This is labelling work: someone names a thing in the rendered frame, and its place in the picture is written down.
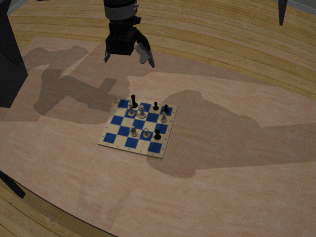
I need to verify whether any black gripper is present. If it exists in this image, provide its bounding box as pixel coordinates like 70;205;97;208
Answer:
104;16;155;68

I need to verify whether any blue and cream chessboard with pieces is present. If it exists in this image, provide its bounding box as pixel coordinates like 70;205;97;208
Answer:
98;96;178;159

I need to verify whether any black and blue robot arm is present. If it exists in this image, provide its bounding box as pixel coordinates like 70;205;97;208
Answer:
103;0;141;26

